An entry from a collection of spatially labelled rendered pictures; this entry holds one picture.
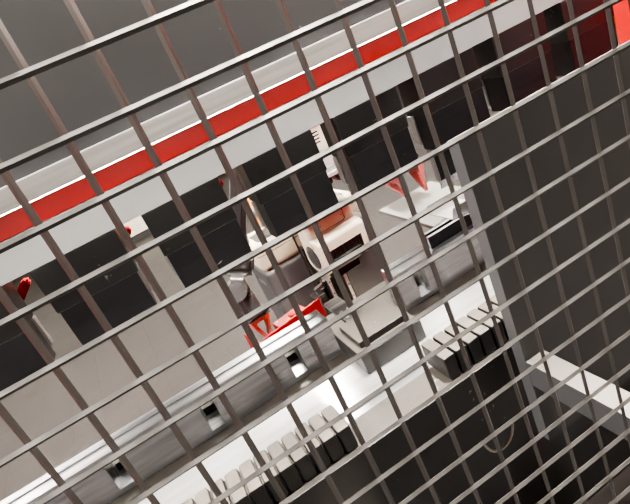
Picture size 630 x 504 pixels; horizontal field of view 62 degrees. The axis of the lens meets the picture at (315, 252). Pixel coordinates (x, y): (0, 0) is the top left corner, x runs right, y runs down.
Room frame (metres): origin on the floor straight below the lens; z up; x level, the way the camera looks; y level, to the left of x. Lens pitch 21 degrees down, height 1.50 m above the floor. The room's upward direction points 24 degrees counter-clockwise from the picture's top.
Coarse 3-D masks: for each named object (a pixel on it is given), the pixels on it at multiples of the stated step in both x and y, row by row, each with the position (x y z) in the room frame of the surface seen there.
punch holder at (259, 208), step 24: (288, 144) 0.98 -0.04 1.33; (312, 144) 0.99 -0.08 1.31; (240, 168) 0.98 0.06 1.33; (264, 168) 0.97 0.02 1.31; (312, 168) 0.99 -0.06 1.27; (264, 192) 0.96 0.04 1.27; (288, 192) 0.97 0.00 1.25; (312, 192) 0.98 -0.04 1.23; (264, 216) 1.00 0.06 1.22; (288, 216) 0.97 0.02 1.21
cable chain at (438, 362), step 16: (480, 304) 0.68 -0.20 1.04; (496, 304) 0.67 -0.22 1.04; (464, 320) 0.66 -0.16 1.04; (448, 336) 0.64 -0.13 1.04; (464, 336) 0.62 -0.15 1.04; (480, 336) 0.61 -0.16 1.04; (496, 336) 0.62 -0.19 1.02; (448, 352) 0.61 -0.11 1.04; (480, 352) 0.61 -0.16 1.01; (448, 368) 0.60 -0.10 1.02; (464, 368) 0.60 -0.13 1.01
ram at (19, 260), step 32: (480, 0) 1.11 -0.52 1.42; (544, 0) 1.15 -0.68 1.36; (416, 32) 1.07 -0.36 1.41; (480, 32) 1.11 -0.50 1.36; (352, 64) 1.03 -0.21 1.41; (416, 64) 1.06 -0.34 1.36; (288, 96) 0.99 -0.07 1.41; (352, 96) 1.02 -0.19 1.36; (192, 128) 0.94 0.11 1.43; (224, 128) 0.96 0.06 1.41; (256, 128) 0.97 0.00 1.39; (288, 128) 0.99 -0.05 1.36; (128, 160) 0.91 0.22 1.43; (160, 160) 0.92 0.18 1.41; (192, 160) 0.94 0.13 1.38; (64, 192) 0.88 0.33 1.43; (128, 192) 0.91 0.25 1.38; (160, 192) 0.92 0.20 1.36; (0, 224) 0.86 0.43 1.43; (32, 224) 0.87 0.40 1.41; (64, 224) 0.88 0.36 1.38; (96, 224) 0.89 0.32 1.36; (0, 256) 0.85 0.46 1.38; (32, 256) 0.86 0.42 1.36
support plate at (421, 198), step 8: (432, 184) 1.37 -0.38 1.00; (416, 192) 1.37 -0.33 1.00; (424, 192) 1.34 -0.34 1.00; (432, 192) 1.31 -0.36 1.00; (440, 192) 1.29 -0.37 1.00; (448, 192) 1.26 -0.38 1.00; (400, 200) 1.36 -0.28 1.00; (416, 200) 1.31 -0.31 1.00; (424, 200) 1.28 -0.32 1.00; (432, 200) 1.26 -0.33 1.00; (384, 208) 1.35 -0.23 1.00; (392, 208) 1.33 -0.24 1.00; (400, 208) 1.30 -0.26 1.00; (408, 208) 1.28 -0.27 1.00; (416, 208) 1.26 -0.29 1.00; (424, 208) 1.23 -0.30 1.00; (392, 216) 1.29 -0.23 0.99; (400, 216) 1.25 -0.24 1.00; (408, 216) 1.23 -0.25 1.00; (424, 216) 1.18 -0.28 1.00; (432, 216) 1.16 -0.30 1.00; (424, 224) 1.14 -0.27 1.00; (432, 224) 1.12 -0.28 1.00
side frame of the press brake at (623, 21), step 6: (624, 0) 1.53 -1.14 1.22; (618, 6) 1.56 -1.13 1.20; (624, 6) 1.54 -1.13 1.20; (618, 12) 1.56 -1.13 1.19; (624, 12) 1.54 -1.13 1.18; (618, 18) 1.56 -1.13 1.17; (624, 18) 1.54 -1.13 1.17; (618, 24) 1.56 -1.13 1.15; (624, 24) 1.55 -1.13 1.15; (618, 30) 1.57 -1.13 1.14; (624, 30) 1.55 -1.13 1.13; (618, 36) 1.57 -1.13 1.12; (624, 36) 1.55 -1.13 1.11; (624, 42) 1.56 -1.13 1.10
